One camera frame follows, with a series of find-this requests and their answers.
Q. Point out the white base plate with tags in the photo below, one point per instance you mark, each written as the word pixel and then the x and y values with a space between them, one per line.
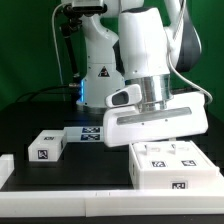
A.
pixel 84 134

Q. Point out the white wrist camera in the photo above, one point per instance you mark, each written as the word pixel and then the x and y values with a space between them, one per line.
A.
pixel 127 96

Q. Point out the white U-shaped boundary frame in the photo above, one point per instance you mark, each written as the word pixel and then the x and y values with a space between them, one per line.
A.
pixel 209 200

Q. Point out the small white cabinet top block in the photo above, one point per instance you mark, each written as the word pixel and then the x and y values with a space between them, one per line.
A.
pixel 48 146

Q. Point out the white cabinet door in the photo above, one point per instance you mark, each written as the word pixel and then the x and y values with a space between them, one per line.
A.
pixel 154 155
pixel 187 154

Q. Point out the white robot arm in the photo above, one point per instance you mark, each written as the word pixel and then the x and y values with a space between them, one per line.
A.
pixel 130 57

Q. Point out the white cabinet body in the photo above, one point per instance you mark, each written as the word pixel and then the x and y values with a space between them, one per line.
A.
pixel 174 176

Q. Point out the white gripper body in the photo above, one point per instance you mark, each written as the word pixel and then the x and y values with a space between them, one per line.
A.
pixel 184 116

